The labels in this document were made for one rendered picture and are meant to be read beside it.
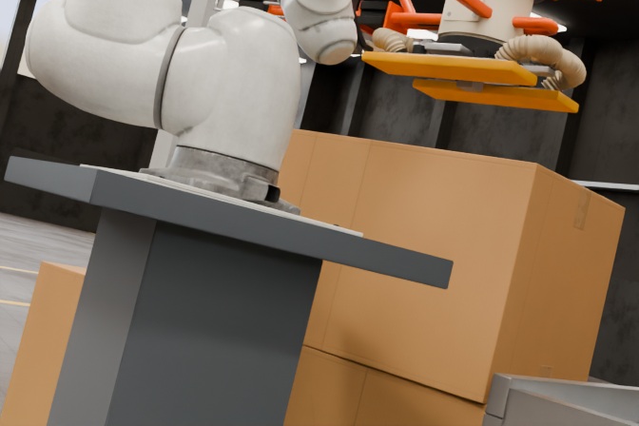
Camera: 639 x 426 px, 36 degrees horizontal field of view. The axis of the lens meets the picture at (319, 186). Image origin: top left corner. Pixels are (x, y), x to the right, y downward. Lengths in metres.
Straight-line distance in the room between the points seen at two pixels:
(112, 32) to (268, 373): 0.51
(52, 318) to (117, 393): 1.07
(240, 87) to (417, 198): 0.50
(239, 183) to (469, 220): 0.48
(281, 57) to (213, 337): 0.40
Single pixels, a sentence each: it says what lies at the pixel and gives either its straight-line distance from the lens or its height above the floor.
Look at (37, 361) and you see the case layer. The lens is 2.35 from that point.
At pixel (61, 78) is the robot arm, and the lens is 1.41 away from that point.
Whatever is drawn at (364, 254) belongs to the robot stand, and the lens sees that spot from 1.24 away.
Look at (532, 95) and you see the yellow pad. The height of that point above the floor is 1.11.
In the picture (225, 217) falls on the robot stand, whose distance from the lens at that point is 1.15.
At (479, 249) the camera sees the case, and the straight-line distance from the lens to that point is 1.64.
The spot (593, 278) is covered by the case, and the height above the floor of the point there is 0.79.
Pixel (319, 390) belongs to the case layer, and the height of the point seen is 0.48.
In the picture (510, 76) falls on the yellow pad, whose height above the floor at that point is 1.11.
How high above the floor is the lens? 0.72
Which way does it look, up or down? 4 degrees up
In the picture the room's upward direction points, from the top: 14 degrees clockwise
